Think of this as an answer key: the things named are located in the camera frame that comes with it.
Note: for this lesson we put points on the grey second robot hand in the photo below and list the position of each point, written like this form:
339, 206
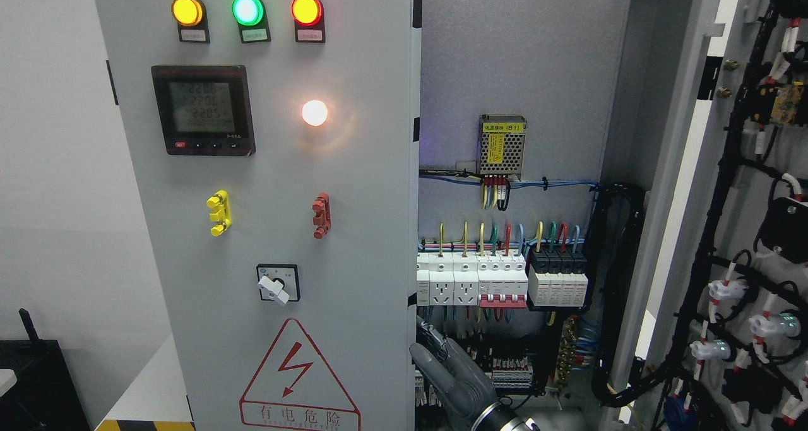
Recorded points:
464, 390

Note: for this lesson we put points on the grey cabinet door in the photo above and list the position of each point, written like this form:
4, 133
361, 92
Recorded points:
680, 134
363, 61

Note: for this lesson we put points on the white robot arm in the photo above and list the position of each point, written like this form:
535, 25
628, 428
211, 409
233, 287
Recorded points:
498, 416

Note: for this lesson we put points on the white socket breaker row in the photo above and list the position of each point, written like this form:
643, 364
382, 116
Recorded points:
488, 280

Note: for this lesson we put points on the black surge protector block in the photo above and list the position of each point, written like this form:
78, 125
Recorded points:
557, 281

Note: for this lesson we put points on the red electric hazard sticker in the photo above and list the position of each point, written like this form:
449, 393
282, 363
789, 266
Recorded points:
296, 388

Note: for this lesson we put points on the red terminal connector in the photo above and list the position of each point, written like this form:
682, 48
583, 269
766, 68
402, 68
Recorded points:
321, 207

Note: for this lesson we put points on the metal mesh power supply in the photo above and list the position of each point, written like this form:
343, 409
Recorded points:
501, 142

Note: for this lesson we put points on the yellow terminal connector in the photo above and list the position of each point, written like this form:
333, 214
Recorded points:
220, 213

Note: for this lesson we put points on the white glowing indicator lamp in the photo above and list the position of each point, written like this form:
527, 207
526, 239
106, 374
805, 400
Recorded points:
315, 113

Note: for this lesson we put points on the black digital power meter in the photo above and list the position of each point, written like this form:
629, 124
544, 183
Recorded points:
204, 110

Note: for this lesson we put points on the red indicator lamp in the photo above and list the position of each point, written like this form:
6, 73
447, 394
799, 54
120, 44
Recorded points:
307, 12

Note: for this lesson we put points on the black box at left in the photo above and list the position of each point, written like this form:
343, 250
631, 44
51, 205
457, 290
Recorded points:
43, 396

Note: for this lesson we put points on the green indicator lamp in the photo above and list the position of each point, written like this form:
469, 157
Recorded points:
248, 12

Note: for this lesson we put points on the yellow indicator lamp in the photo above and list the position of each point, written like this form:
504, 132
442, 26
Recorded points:
188, 13

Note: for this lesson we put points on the white rotary selector switch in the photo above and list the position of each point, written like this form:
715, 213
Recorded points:
278, 283

